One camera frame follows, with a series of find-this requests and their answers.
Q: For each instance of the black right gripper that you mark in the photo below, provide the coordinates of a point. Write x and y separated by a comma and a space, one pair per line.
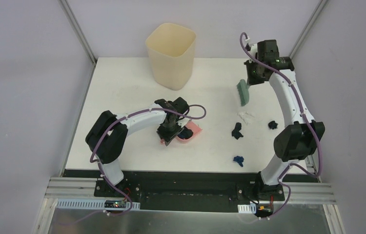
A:
252, 80

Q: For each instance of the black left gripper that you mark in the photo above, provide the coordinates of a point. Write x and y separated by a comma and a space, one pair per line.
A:
169, 131

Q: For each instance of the pink plastic dustpan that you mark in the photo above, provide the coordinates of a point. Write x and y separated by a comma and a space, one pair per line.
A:
169, 131

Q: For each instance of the green hand brush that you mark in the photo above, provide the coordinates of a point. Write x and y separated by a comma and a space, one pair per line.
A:
242, 88

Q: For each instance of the small black scrap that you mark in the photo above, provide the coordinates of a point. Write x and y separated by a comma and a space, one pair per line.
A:
273, 125

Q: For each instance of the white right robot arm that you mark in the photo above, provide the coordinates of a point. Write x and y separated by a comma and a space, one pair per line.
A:
302, 133

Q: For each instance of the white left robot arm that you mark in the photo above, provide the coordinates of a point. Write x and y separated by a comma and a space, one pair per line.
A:
107, 137

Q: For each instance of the blue paper scrap front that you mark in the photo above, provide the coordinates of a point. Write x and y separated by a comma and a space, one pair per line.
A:
239, 160

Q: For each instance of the cream plastic waste bin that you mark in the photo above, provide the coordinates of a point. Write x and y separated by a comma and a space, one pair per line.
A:
171, 51

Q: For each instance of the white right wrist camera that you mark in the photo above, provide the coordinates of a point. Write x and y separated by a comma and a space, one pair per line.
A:
251, 47

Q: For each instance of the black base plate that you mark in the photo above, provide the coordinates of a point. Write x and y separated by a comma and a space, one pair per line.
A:
193, 192

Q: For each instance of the white slotted cable duct right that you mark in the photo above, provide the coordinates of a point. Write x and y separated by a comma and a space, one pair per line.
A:
247, 209

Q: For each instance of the white slotted cable duct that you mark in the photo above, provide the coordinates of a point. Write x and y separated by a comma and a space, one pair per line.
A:
247, 209
96, 204

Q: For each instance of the white slotted cable duct left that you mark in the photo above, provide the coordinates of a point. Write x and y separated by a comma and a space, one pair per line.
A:
96, 204

